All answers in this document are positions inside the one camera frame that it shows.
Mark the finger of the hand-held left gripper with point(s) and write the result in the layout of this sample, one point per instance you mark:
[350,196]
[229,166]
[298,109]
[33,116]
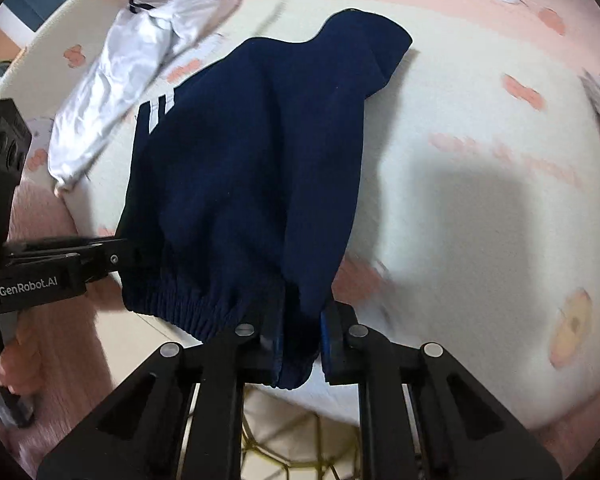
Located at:
[55,247]
[112,260]

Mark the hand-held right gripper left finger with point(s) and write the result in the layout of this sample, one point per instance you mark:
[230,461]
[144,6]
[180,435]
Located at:
[250,355]

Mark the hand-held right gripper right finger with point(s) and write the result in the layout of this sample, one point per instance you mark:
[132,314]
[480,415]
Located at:
[330,350]

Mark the navy shorts with white stripes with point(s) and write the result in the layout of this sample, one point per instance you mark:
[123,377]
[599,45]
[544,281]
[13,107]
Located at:
[240,160]

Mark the person's left hand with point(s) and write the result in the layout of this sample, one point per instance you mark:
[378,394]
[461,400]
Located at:
[22,360]

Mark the person's pink fleece clothing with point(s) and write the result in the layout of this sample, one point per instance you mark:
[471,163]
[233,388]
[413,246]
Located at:
[70,360]

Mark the white shirt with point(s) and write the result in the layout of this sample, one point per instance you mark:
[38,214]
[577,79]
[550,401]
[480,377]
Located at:
[125,75]

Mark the pastel cartoon cat printed blanket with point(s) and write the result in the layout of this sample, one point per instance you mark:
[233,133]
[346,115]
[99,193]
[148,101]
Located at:
[455,110]

